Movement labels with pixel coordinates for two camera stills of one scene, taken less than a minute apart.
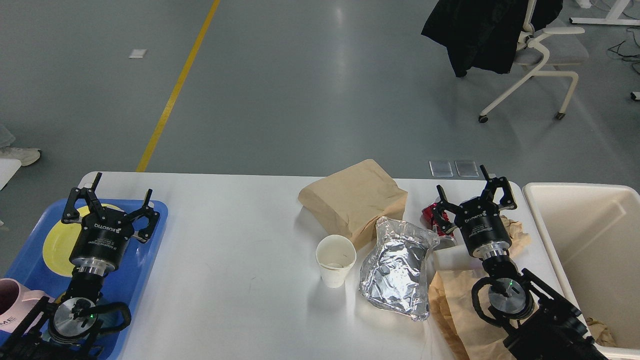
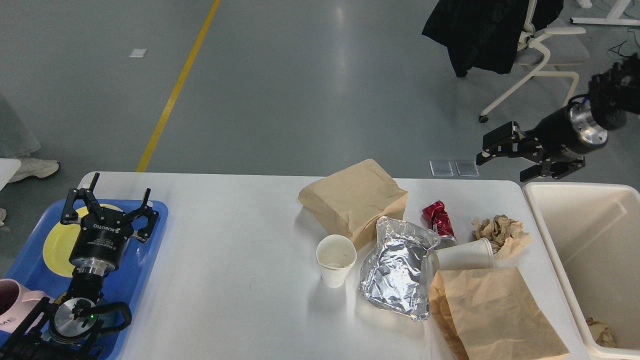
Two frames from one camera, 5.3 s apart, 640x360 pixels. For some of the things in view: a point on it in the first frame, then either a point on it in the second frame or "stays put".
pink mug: (16, 301) stays put
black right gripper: (483, 227) to (567, 134)
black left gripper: (103, 243) stays put
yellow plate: (60, 240) stays put
